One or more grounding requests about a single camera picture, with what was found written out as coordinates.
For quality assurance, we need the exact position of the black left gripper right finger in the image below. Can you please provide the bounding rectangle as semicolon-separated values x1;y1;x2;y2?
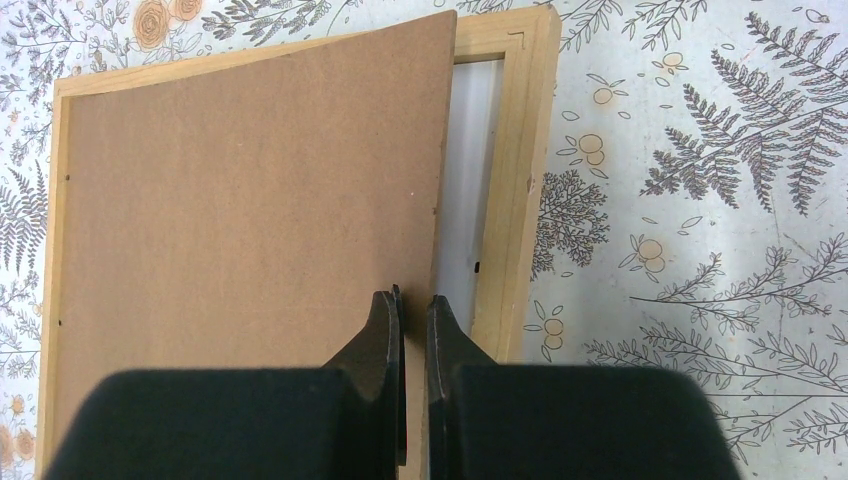
426;295;739;479

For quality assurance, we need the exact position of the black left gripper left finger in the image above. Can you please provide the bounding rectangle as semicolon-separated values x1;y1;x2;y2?
45;288;406;479

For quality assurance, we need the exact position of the brown frame backing board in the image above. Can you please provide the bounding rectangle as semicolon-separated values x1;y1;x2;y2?
56;10;458;479

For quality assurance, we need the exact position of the light wooden picture frame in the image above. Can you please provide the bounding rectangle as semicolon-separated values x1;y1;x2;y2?
35;6;562;478

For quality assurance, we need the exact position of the floral patterned table cloth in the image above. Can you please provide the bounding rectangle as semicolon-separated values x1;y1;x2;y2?
1;1;847;479

